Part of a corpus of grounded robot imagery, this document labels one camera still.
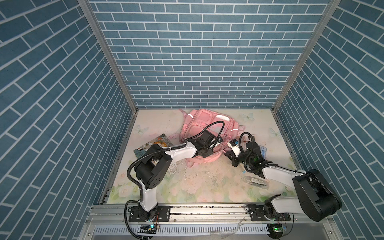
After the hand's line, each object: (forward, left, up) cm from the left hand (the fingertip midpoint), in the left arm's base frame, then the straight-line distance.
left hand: (208, 146), depth 94 cm
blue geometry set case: (-2, -36, -3) cm, 36 cm away
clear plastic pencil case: (-22, -26, -2) cm, 34 cm away
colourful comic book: (+8, +31, -5) cm, 33 cm away
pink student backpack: (+1, -6, +20) cm, 21 cm away
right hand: (-6, -9, +3) cm, 11 cm away
